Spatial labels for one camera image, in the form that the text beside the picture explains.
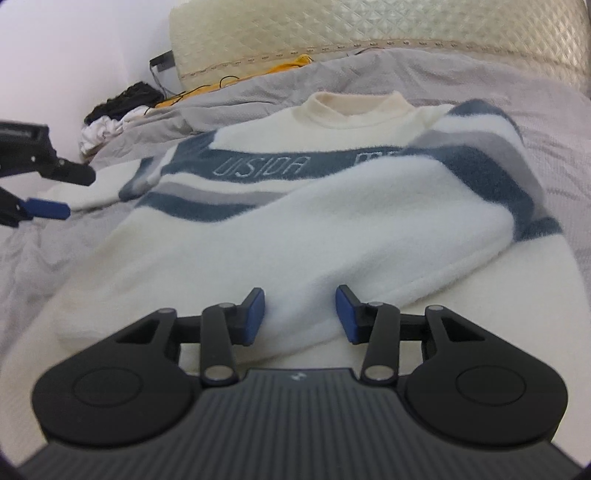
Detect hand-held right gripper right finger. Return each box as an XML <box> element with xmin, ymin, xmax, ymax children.
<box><xmin>335</xmin><ymin>284</ymin><xmax>490</xmax><ymax>383</ymax></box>

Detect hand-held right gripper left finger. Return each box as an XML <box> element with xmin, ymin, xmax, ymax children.
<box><xmin>115</xmin><ymin>287</ymin><xmax>266</xmax><ymax>386</ymax></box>

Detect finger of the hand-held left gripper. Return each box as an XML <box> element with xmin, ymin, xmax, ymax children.
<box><xmin>0</xmin><ymin>121</ymin><xmax>96</xmax><ymax>186</ymax></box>
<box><xmin>0</xmin><ymin>187</ymin><xmax>71</xmax><ymax>228</ymax></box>

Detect white sweater with blue stripes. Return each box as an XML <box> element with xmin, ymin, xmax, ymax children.
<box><xmin>0</xmin><ymin>90</ymin><xmax>591</xmax><ymax>416</ymax></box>

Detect white clothes pile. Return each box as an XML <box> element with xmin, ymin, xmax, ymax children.
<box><xmin>78</xmin><ymin>107</ymin><xmax>148</xmax><ymax>155</ymax></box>

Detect black clothes pile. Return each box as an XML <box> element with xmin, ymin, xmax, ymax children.
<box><xmin>84</xmin><ymin>82</ymin><xmax>163</xmax><ymax>125</ymax></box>

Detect yellow cloth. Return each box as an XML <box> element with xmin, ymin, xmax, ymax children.
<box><xmin>154</xmin><ymin>54</ymin><xmax>312</xmax><ymax>109</ymax></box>

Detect grey bed sheet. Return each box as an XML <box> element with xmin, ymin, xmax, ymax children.
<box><xmin>0</xmin><ymin>46</ymin><xmax>591</xmax><ymax>352</ymax></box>

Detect cream quilted headboard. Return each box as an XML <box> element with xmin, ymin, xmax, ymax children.
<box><xmin>168</xmin><ymin>0</ymin><xmax>591</xmax><ymax>100</ymax></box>

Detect thin black cable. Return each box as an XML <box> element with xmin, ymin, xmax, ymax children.
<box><xmin>159</xmin><ymin>75</ymin><xmax>241</xmax><ymax>104</ymax></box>

